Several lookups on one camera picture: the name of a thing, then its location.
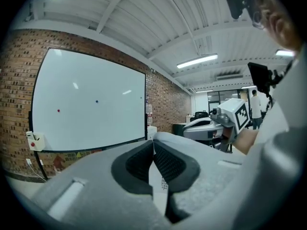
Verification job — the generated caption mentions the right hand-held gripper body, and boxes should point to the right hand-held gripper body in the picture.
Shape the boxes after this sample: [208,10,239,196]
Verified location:
[183,98,249,151]

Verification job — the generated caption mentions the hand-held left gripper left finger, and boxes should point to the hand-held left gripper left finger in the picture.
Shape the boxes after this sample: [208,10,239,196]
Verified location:
[31,139,174,230]

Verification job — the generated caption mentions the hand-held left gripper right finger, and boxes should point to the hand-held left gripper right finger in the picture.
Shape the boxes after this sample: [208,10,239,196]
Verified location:
[153,131,247,230]

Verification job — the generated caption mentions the black-framed whiteboard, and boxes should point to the black-framed whiteboard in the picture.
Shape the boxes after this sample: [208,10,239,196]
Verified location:
[28,46,148,181]

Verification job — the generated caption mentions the person's right forearm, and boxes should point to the person's right forearm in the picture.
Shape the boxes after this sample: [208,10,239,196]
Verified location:
[233,128,260,156]

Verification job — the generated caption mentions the person's right hand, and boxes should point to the person's right hand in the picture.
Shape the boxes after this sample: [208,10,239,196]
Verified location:
[212,127,237,145]

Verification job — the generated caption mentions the black-framed glass partition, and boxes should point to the black-framed glass partition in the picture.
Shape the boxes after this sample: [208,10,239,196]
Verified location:
[207,89,242,116]

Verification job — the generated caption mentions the black office chair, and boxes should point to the black office chair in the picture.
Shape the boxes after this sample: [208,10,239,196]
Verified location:
[193,111,210,122]

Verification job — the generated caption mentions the warning sign stickers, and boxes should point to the warning sign stickers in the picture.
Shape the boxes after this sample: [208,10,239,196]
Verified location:
[52,149,103,173]

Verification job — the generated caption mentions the ceiling air conditioner vent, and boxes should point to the ceiling air conditioner vent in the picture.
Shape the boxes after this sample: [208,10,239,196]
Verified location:
[215,73,244,81]

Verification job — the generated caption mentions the person's white shirt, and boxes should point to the person's white shirt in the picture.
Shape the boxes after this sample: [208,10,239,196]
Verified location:
[229,40,307,230]

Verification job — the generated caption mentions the dark low cabinet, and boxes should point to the dark low cabinet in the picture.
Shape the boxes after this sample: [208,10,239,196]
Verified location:
[173,122,187,137]

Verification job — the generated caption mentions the black chest-mounted device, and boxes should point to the black chest-mounted device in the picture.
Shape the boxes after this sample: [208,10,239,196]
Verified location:
[247,62,286,110]

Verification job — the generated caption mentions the white cardboard box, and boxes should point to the white cardboard box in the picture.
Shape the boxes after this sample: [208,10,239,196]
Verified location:
[147,125,158,140]

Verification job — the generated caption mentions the white marker holder box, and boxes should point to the white marker holder box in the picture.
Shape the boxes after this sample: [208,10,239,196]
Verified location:
[25,131,45,152]

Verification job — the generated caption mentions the clear bottle with red label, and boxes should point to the clear bottle with red label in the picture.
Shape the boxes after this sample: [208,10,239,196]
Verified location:
[145,103,154,127]

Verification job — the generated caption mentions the person's glasses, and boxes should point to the person's glasses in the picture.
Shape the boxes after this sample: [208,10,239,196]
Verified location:
[251,10,265,30]

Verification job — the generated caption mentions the person's head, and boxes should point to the person's head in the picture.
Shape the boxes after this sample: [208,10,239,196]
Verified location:
[249,0,303,53]

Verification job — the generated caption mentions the white power cable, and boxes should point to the white power cable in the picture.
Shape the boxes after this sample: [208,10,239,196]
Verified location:
[29,163,48,182]

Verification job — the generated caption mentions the black head-mounted camera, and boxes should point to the black head-mounted camera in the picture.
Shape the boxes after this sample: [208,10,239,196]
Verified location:
[225,0,255,20]

